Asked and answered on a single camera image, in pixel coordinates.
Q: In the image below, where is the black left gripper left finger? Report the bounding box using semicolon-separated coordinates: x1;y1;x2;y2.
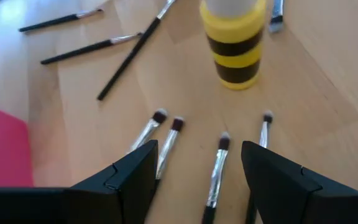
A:
0;139;160;224

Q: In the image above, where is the pink plastic bin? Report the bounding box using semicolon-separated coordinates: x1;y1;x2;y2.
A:
0;100;34;189

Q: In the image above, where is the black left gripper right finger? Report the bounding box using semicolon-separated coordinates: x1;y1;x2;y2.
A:
241;141;358;224

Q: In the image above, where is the yellow black-banded paint bottle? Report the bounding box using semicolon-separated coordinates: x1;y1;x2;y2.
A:
199;0;267;91

